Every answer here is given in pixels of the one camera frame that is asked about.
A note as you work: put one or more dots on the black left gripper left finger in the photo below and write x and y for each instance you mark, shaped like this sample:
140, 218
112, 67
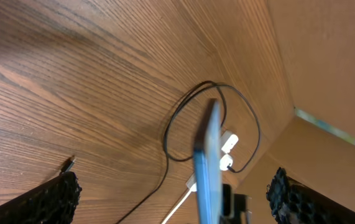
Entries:
50, 203

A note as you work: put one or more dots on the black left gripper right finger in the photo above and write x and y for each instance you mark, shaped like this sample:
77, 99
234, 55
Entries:
293, 202

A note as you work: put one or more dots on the blue Galaxy smartphone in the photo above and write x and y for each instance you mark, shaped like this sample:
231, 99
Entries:
206, 157

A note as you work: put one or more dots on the white charger adapter plug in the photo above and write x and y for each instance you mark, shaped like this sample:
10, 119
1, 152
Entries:
226, 162

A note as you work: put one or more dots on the white power strip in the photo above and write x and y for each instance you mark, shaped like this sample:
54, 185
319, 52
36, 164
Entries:
228, 141

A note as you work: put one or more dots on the brown cardboard backdrop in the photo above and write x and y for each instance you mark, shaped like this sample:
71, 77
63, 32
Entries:
317, 43

